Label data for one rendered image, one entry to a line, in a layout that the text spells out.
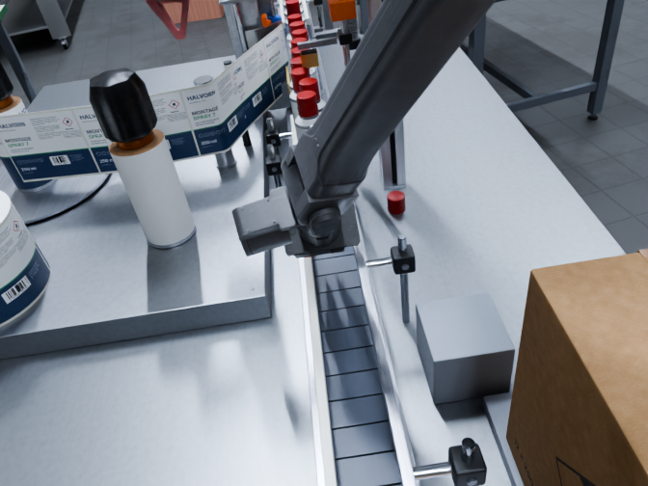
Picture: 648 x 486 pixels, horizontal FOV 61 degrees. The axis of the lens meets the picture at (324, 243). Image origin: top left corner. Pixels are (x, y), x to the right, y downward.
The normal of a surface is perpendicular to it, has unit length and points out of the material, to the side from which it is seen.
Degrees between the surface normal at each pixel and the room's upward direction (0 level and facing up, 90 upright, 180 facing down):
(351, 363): 0
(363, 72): 75
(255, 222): 34
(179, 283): 0
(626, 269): 0
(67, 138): 90
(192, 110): 90
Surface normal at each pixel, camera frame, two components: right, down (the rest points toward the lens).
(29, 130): -0.02, 0.64
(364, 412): -0.13, -0.76
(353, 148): 0.25, 0.92
